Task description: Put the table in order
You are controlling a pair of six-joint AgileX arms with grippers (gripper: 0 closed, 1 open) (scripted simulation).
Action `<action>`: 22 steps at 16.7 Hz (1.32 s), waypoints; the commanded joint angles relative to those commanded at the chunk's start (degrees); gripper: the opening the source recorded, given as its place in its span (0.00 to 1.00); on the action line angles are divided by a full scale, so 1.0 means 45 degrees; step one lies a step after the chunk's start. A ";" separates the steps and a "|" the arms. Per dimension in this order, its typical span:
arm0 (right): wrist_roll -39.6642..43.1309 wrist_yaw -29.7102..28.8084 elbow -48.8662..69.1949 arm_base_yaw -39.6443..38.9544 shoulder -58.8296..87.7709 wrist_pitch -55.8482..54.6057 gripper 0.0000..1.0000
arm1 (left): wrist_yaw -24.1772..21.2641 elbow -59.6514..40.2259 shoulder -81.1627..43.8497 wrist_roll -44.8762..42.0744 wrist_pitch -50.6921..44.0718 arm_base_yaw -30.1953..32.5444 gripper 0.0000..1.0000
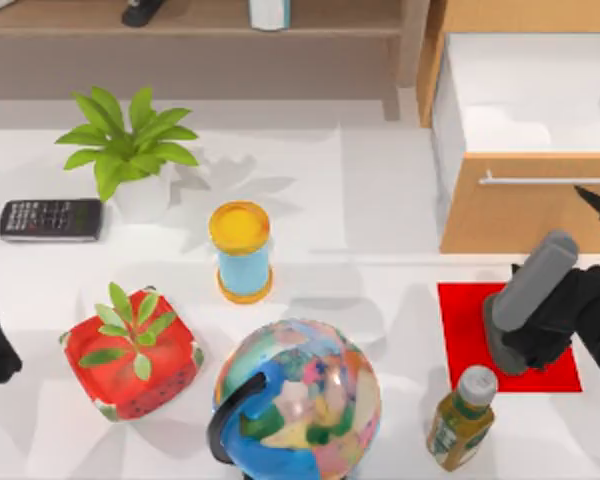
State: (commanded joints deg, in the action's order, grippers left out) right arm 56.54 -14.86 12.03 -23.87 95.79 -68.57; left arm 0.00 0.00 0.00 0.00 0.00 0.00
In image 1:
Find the pale wooden drawer front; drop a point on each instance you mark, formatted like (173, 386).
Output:
(520, 220)

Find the wooden cupboard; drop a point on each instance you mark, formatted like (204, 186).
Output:
(432, 60)

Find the white and blue can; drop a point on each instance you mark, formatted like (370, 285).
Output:
(270, 14)

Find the black calculator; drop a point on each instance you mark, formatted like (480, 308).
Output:
(50, 220)

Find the colourful globe with black stand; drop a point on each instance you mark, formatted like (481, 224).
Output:
(305, 400)

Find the red pot with green plant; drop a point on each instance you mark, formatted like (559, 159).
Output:
(130, 365)

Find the green plant in white pot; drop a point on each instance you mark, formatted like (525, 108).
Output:
(125, 145)

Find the white drawer inside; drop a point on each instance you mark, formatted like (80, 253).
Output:
(525, 85)

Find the grey stapler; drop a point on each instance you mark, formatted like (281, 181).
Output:
(535, 285)

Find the yellow and blue cup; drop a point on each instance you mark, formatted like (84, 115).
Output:
(242, 260)

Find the wooden open shelf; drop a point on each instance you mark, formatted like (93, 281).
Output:
(190, 65)

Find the green bottle with grey cap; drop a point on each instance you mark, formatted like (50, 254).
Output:
(460, 425)

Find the black stapler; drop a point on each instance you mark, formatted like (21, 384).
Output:
(140, 12)

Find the flat red square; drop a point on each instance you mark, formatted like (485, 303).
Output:
(465, 320)

